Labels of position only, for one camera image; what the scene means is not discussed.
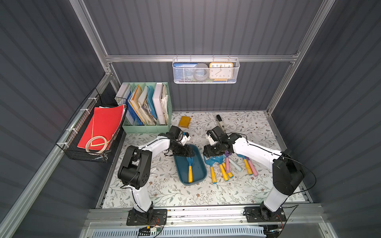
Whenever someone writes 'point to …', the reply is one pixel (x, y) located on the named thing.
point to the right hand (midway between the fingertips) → (210, 151)
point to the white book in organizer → (157, 101)
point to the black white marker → (220, 122)
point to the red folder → (104, 123)
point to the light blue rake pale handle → (236, 166)
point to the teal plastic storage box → (199, 169)
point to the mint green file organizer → (149, 107)
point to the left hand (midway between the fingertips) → (188, 153)
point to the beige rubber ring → (97, 137)
